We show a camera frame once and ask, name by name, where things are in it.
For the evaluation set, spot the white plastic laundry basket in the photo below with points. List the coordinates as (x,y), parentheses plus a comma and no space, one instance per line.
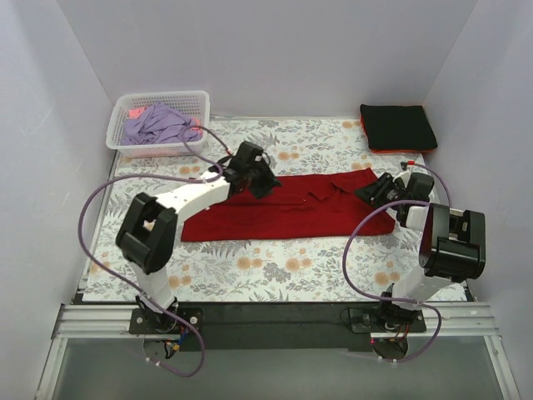
(195,104)

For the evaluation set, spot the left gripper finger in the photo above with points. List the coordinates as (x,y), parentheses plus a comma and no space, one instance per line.
(261,187)
(268,179)

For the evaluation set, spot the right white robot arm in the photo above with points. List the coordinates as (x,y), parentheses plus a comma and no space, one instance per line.
(453,242)

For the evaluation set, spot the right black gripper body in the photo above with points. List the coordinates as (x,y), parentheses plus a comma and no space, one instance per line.
(378,192)

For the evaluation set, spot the red t shirt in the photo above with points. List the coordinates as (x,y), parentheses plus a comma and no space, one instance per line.
(304,206)

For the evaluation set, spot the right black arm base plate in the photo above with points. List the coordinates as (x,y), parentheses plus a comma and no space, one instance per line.
(392,320)

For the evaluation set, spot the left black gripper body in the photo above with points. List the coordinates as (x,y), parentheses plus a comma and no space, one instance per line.
(258,180)

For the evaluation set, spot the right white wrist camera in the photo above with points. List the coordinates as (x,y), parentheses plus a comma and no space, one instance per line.
(403,177)

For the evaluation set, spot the folded black t shirt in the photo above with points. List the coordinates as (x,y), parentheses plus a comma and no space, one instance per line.
(400,112)

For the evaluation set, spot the floral patterned table mat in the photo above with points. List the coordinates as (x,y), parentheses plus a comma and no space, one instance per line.
(302,270)

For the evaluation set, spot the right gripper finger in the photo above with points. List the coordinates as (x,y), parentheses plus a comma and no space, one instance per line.
(378,193)
(394,205)

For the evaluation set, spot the pink t shirt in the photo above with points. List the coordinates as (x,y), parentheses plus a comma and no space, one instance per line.
(136,112)

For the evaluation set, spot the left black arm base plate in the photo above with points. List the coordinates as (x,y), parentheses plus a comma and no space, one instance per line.
(148,322)

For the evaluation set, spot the aluminium frame rail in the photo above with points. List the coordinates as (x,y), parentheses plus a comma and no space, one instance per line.
(120,321)

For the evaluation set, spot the purple t shirt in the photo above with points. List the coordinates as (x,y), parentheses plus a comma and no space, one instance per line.
(160,124)

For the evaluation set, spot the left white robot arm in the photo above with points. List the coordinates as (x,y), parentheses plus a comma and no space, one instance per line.
(147,234)

